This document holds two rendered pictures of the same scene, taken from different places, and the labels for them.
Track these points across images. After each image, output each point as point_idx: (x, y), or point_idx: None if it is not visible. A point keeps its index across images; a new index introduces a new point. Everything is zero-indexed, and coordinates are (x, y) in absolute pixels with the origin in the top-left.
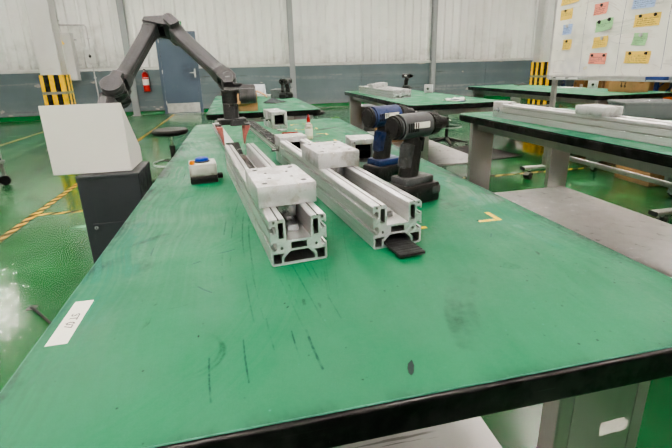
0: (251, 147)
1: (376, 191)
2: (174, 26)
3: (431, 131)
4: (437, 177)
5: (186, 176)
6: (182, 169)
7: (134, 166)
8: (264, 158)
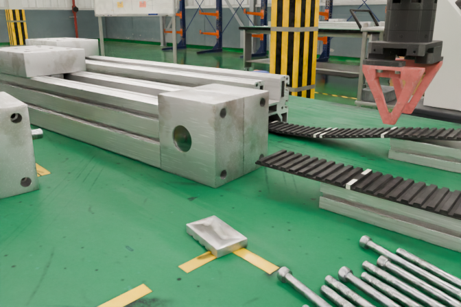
0: (220, 75)
1: None
2: None
3: None
4: None
5: (304, 107)
6: (361, 115)
7: (444, 106)
8: (143, 67)
